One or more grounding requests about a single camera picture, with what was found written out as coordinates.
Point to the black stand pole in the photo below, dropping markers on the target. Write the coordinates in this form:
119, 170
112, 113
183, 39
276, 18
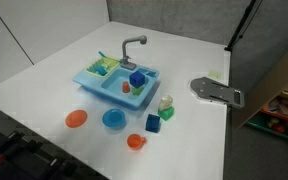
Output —
241, 26

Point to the blue toy utensil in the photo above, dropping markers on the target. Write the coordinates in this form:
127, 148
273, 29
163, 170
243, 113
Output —
102, 54

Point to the orange toy mug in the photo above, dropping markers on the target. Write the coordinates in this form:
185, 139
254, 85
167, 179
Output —
135, 141

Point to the wooden toy shelf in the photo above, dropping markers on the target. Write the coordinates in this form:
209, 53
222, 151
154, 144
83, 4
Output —
277, 83

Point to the green embossed cube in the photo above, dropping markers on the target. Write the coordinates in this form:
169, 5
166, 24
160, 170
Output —
166, 113

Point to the cream toy bottle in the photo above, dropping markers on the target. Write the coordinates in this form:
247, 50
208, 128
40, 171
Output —
166, 102

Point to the yellow-green dish rack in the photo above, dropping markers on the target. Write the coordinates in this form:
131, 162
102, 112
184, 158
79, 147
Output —
110, 67

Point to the grey toy faucet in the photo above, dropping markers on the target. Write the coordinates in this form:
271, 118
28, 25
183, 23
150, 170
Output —
125, 50

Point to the light green toy block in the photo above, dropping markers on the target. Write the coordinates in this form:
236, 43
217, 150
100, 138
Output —
137, 91

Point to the light blue toy sink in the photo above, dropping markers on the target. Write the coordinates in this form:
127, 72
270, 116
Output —
87, 81

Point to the small blue toy cup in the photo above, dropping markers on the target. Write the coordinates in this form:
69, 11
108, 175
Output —
101, 70

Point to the blue foam cube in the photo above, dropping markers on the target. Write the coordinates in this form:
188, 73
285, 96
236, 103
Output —
137, 79

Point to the pale green sticker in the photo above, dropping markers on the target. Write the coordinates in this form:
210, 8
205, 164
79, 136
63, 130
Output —
214, 74

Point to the orange toy plate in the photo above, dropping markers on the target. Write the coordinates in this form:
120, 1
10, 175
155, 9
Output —
76, 119

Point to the dark blue embossed cube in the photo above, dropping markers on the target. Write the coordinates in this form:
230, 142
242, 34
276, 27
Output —
152, 123

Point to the small orange toy cup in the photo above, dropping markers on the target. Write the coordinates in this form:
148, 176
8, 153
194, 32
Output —
126, 87

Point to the black clamp equipment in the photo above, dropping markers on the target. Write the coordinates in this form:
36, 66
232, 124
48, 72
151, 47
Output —
14, 156

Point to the blue toy bowl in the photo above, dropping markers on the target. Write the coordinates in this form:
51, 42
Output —
114, 118

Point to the grey metal mount plate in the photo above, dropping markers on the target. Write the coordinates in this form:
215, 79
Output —
214, 91

